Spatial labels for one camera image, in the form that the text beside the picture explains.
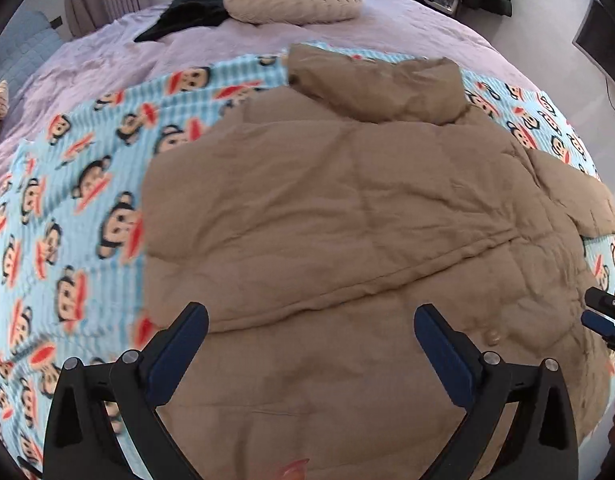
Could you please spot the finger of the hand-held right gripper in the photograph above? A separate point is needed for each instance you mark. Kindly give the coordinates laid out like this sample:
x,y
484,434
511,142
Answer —
x,y
607,301
600,322

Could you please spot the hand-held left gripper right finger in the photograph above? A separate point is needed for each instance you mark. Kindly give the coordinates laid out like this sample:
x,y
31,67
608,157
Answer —
x,y
440,345

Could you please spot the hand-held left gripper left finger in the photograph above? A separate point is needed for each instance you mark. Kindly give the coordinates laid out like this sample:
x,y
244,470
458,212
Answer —
x,y
180,340

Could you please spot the tan puffer jacket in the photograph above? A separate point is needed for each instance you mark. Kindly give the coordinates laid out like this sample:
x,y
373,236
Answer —
x,y
337,185

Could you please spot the blue monkey print blanket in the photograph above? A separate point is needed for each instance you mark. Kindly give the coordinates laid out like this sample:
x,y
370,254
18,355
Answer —
x,y
87,210

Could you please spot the black flat screen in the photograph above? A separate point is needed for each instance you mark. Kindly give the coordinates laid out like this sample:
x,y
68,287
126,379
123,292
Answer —
x,y
605,40

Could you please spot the lavender bed cover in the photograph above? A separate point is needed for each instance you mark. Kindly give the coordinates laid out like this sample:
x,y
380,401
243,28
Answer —
x,y
112,60

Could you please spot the black garment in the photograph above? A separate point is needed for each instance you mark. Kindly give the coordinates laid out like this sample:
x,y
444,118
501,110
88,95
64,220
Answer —
x,y
192,10

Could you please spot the blue quilted headboard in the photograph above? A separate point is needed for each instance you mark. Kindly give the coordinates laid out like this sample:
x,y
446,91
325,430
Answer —
x,y
22,45

